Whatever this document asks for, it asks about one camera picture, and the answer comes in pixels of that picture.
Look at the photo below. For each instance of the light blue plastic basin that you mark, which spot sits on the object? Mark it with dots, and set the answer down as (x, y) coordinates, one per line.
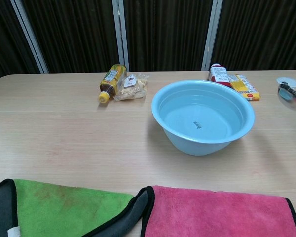
(202, 123)

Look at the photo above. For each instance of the clear snack bag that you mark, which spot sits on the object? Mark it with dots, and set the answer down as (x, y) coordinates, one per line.
(130, 87)

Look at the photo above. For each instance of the yellow-capped tea bottle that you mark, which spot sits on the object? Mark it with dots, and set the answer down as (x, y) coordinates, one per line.
(112, 77)

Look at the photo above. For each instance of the red white drink carton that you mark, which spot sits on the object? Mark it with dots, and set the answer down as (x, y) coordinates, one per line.
(219, 74)

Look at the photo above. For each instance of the yellow snack pack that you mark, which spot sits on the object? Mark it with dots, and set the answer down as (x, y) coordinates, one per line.
(245, 87)

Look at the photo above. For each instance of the pink microfiber cloth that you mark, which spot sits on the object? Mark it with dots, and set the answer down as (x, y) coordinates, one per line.
(212, 214)

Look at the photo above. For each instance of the green and grey cloth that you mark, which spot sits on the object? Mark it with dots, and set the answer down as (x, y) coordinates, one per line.
(64, 209)

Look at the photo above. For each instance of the grey partition post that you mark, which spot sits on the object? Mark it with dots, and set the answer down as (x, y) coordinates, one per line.
(212, 37)
(29, 37)
(121, 37)

